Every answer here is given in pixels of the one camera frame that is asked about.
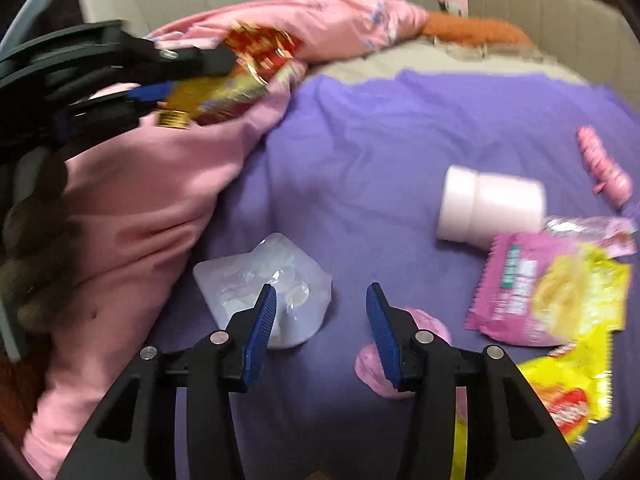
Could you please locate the yellow wafer wrapper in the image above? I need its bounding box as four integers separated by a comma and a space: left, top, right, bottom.
449, 324, 614, 480

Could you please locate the red gold snack wrapper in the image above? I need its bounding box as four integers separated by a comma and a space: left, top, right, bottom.
156, 23, 304, 129

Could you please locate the gloved left hand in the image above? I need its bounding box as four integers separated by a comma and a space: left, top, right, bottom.
1, 148, 79, 362

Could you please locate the pink floral duvet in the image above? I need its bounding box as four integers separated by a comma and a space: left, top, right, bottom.
22, 0, 428, 479

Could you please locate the pink yellow chip bag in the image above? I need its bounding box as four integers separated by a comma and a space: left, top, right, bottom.
465, 233, 632, 347

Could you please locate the pink heart plastic tray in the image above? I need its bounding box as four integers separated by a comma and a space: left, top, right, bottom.
354, 307, 451, 401

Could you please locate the purple bed blanket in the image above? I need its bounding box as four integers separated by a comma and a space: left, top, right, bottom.
190, 72, 639, 479

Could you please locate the clear plastic blister pack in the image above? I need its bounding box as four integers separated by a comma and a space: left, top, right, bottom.
193, 233, 332, 350

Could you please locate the pink clear candy wrapper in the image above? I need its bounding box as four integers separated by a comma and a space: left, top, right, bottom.
542, 217, 638, 258

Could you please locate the pink plastic cup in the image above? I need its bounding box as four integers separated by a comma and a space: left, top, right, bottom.
436, 165, 547, 250

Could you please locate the beige bed sheet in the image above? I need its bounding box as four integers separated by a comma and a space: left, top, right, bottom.
308, 37, 587, 84

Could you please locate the pink caterpillar toy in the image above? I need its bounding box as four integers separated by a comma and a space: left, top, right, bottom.
576, 126, 634, 209

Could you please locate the pink plush toy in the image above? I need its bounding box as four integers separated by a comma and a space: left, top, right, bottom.
438, 0, 469, 18

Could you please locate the orange pillow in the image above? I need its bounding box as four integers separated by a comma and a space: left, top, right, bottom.
422, 12, 534, 47

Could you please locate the beige bed headboard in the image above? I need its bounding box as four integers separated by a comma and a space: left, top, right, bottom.
468, 0, 639, 108

